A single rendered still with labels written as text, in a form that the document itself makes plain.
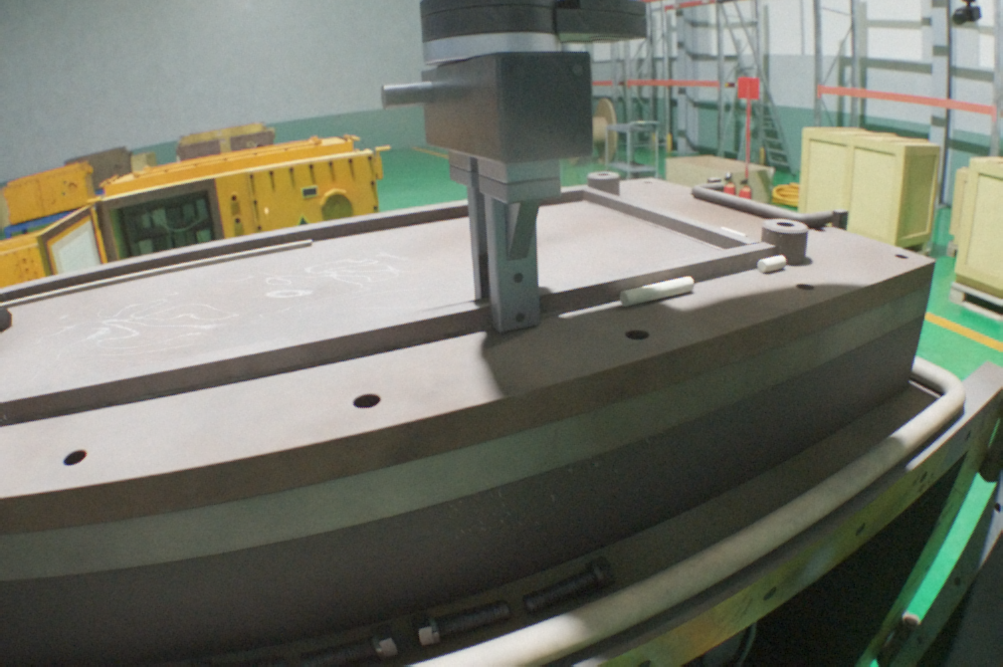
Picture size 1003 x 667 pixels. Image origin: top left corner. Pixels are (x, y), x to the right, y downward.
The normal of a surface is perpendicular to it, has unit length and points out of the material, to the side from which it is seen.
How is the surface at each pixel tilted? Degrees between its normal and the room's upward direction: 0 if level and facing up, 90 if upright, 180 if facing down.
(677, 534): 0
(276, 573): 90
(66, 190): 90
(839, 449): 0
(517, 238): 120
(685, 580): 36
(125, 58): 90
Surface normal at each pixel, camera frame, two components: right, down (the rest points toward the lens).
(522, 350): -0.05, -0.94
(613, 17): 0.38, 0.30
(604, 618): 0.18, -0.58
